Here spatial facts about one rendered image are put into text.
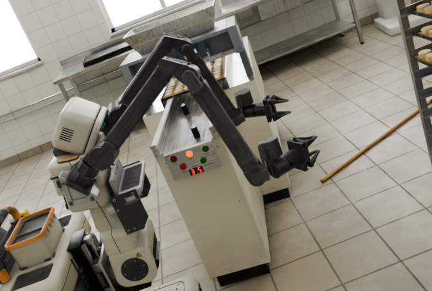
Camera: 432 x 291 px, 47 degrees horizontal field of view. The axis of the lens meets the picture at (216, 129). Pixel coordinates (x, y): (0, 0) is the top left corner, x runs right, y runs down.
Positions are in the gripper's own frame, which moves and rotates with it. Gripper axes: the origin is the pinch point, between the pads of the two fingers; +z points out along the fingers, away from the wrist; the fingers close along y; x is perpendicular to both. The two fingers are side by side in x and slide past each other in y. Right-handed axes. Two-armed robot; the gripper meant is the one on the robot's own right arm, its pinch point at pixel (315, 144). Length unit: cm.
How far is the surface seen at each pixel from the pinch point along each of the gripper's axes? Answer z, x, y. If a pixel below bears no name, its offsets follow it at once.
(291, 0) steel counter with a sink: 279, -302, 19
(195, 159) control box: -6, -76, 21
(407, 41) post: 67, -9, -13
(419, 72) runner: 70, -7, 2
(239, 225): 4, -71, 63
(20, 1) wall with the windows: 50, -495, -56
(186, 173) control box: -12, -79, 27
